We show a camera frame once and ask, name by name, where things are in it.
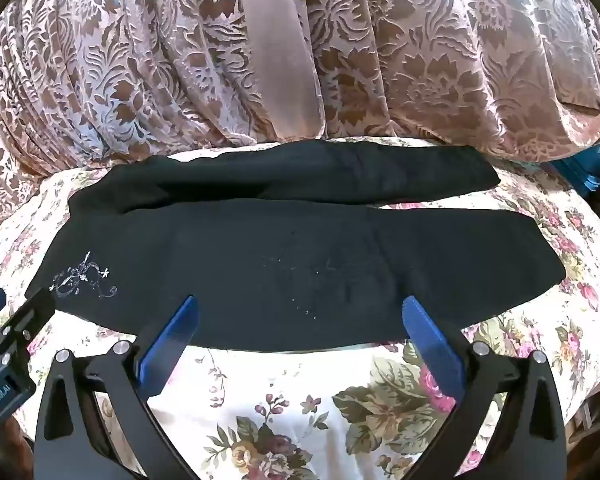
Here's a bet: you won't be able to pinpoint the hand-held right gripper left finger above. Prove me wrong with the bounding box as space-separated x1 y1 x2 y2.
32 295 201 480

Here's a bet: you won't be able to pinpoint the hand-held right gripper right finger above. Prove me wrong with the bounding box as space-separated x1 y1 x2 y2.
401 296 569 480

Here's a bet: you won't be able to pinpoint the black pants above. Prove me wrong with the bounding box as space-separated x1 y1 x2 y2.
25 139 567 354

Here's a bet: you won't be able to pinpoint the floral bed sheet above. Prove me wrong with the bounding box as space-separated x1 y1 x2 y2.
0 132 600 480

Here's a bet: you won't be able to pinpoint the blue box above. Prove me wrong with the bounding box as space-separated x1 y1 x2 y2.
549 135 600 199

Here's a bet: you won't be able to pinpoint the brown floral curtain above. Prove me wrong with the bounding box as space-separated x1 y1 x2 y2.
0 0 600 221

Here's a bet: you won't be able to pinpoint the plain pink curtain band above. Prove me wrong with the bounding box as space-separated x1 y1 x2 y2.
237 0 327 142

